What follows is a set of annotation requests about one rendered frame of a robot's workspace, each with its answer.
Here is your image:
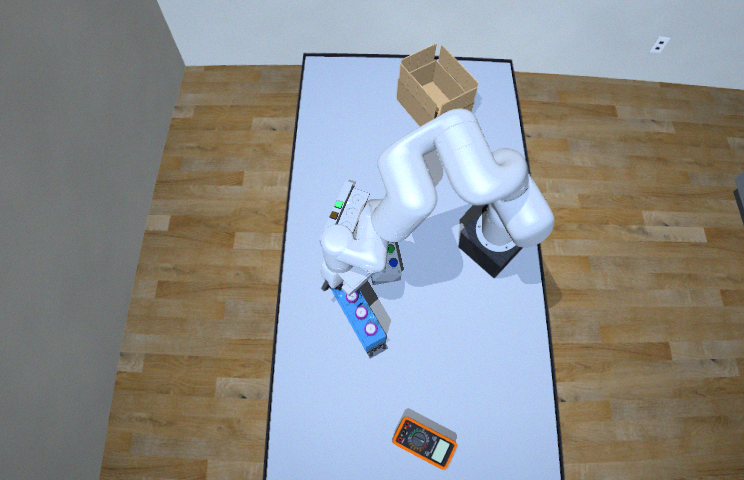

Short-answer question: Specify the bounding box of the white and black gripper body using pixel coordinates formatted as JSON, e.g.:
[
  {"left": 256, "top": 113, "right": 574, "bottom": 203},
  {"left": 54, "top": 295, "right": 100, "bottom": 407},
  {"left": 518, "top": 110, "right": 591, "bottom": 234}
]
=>
[{"left": 321, "top": 261, "right": 344, "bottom": 288}]

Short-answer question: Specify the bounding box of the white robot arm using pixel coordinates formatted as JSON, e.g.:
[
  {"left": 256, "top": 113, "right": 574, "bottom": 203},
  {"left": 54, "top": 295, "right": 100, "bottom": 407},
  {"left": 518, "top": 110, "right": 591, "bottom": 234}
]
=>
[{"left": 321, "top": 109, "right": 554, "bottom": 297}]

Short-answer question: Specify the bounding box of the orange digital multimeter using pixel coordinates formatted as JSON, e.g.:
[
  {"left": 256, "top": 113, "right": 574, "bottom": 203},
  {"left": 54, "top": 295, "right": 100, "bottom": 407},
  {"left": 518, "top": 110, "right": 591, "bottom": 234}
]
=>
[{"left": 393, "top": 417, "right": 457, "bottom": 470}]

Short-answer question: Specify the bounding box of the brown cardboard box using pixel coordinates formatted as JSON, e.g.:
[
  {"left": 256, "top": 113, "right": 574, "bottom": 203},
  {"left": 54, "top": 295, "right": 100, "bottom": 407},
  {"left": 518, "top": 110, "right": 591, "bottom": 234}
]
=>
[{"left": 396, "top": 43, "right": 479, "bottom": 127}]

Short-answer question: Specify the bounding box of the blue tube rack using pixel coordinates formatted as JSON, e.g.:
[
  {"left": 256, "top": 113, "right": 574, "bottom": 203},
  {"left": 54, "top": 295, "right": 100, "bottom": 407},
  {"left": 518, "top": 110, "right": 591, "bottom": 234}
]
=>
[{"left": 331, "top": 288, "right": 386, "bottom": 353}]

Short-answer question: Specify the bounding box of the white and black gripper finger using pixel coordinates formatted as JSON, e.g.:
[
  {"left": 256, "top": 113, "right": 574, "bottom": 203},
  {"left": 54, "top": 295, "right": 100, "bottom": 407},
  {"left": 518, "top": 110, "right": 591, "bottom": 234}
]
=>
[{"left": 321, "top": 280, "right": 342, "bottom": 291}]

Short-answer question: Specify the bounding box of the light grey button panel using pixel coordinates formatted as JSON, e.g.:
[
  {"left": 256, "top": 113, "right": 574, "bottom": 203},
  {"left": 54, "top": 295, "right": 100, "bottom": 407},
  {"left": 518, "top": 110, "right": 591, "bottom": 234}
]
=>
[{"left": 371, "top": 242, "right": 402, "bottom": 285}]

